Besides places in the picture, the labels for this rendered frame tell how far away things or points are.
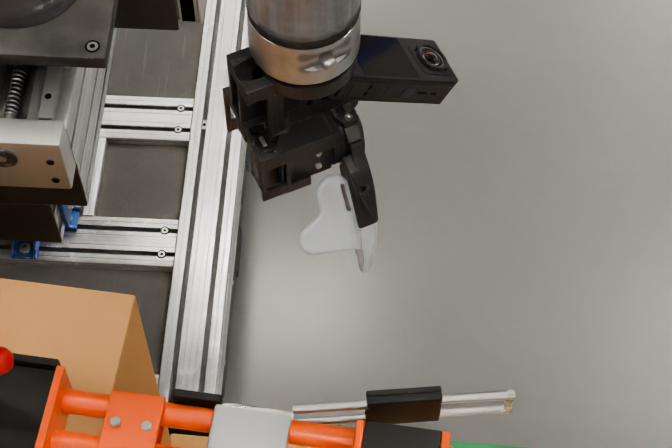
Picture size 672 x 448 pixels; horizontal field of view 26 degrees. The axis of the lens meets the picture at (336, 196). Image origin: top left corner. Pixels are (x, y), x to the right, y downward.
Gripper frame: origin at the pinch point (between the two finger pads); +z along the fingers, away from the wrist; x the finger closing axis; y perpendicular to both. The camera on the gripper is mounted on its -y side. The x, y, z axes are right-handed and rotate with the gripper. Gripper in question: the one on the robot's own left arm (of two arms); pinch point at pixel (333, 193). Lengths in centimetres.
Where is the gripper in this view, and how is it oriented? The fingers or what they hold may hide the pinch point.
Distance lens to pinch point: 115.9
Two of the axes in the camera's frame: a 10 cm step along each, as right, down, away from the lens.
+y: -9.1, 3.5, -2.2
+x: 4.2, 7.7, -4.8
